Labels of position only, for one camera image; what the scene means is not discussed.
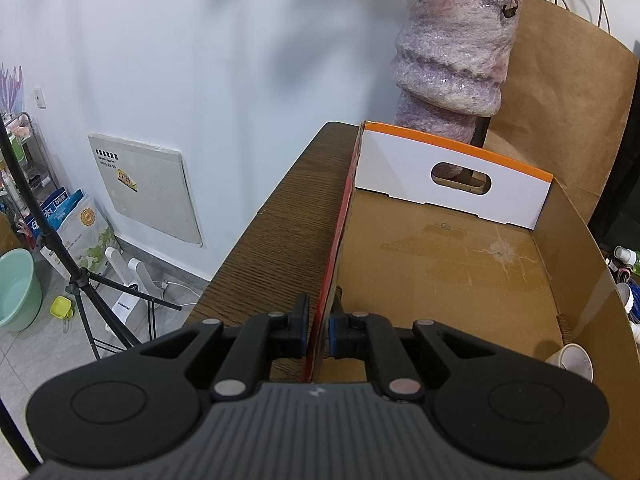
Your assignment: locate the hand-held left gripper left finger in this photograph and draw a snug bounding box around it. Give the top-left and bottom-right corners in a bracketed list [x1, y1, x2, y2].
[140, 294, 312, 402]

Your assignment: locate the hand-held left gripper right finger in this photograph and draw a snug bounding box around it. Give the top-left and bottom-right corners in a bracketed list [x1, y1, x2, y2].
[327, 300, 501, 403]

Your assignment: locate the cardboard box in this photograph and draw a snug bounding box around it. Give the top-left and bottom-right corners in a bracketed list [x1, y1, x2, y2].
[302, 120, 640, 480]

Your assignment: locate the white floor appliance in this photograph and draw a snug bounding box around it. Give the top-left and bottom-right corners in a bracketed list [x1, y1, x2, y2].
[102, 246, 171, 333]

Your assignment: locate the white green rice bag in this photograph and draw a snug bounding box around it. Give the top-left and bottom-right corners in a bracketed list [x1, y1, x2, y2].
[40, 195, 121, 281]

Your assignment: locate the white paper cup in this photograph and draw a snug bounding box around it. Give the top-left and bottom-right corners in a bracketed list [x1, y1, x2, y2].
[544, 343, 595, 383]

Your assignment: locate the black tripod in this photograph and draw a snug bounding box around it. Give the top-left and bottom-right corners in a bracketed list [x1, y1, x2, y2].
[0, 120, 182, 480]

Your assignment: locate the blue printed bag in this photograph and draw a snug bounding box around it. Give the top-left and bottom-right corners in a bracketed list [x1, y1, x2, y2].
[25, 187, 71, 251]

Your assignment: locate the green plastic basin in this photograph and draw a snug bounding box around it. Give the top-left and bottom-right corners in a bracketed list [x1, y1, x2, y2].
[0, 249, 43, 333]

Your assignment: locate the purple ceramic vase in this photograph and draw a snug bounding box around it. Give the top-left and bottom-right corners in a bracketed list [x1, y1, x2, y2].
[390, 0, 521, 196]

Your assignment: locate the metal storage rack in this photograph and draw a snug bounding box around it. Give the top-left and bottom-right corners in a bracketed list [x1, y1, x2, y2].
[0, 112, 58, 211]

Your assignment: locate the brown paper bag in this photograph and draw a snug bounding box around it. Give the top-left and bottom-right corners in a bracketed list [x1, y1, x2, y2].
[482, 0, 640, 223]

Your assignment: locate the white power cable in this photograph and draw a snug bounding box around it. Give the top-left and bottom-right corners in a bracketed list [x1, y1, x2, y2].
[160, 280, 203, 311]

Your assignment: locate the white wall panel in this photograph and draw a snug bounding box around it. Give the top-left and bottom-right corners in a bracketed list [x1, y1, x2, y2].
[88, 132, 204, 248]

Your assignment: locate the purple wall picture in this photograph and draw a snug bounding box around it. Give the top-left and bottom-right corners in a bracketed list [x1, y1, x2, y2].
[0, 62, 26, 121]

